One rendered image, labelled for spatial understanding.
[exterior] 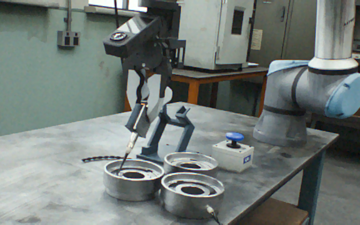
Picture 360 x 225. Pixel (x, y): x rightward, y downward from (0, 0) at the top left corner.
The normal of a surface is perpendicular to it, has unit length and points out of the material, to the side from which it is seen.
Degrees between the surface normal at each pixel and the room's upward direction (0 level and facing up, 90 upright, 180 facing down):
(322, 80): 100
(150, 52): 90
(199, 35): 92
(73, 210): 0
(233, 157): 90
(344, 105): 97
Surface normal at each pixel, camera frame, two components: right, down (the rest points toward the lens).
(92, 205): 0.10, -0.97
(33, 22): 0.85, 0.19
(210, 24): -0.52, 0.12
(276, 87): -0.80, 0.08
